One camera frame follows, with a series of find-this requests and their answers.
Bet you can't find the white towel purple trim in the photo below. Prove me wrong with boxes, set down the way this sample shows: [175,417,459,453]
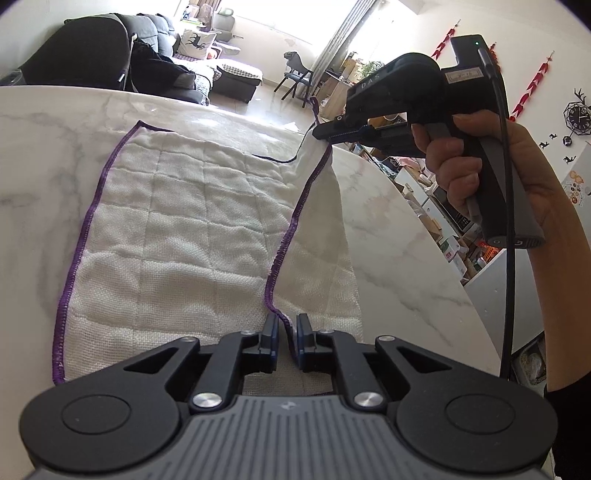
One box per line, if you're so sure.
[52,104,363,395]

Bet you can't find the person's right forearm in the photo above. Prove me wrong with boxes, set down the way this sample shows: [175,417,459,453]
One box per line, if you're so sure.
[526,202,591,480]

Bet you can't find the person's right hand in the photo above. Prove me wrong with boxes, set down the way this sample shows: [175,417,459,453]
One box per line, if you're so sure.
[412,122,590,267]

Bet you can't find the green potted plant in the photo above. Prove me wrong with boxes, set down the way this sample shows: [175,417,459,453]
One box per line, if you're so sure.
[356,60,384,82]

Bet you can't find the black wooden chair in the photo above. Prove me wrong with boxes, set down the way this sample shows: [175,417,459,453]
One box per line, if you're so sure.
[273,51,314,107]

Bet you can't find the dark ottoman with checked cover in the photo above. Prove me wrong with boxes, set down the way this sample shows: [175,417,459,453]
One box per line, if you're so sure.
[211,59,263,103]

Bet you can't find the deer print cushion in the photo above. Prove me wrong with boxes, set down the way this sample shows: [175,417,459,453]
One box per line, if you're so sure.
[177,30,216,60]

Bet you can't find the dark grey sofa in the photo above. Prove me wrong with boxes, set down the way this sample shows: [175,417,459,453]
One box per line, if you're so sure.
[18,12,219,106]

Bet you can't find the black clothes pile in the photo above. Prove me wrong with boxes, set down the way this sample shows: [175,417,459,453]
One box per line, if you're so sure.
[19,15,195,95]

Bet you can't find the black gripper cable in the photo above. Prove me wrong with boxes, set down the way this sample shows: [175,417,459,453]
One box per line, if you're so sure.
[475,45,516,381]

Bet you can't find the red hanging wall decoration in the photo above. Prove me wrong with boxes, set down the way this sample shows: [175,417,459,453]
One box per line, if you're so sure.
[509,51,555,122]

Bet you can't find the black wall clock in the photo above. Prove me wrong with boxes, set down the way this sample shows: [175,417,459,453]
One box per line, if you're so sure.
[562,89,591,147]

